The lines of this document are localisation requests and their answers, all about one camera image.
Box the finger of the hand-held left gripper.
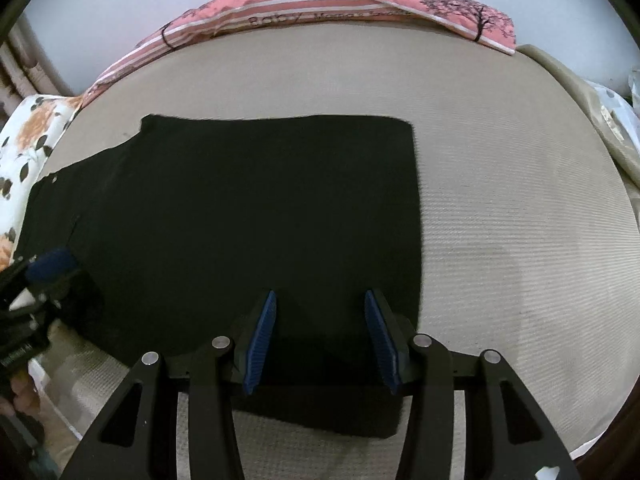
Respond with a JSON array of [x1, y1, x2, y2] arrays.
[[24, 247, 82, 286]]

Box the pink tree print pillow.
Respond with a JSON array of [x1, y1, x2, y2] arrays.
[[75, 0, 517, 111]]

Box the white floral pillow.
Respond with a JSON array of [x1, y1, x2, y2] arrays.
[[0, 94, 85, 272]]

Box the person's left hand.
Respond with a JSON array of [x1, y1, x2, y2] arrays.
[[0, 371, 45, 417]]

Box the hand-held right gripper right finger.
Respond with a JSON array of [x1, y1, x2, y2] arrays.
[[364, 289, 582, 480]]

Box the black pants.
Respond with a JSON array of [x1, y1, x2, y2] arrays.
[[12, 114, 427, 439]]

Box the beige blanket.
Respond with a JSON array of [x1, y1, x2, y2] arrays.
[[515, 44, 640, 187]]

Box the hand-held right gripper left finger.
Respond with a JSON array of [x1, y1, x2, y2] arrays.
[[60, 289, 279, 480]]

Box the white dotted cloth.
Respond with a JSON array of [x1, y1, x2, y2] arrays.
[[595, 66, 640, 162]]

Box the beige patterned curtain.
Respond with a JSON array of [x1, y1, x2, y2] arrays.
[[0, 22, 76, 118]]

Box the beige bed sheet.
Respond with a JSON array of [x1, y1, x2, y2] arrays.
[[27, 14, 640, 480]]

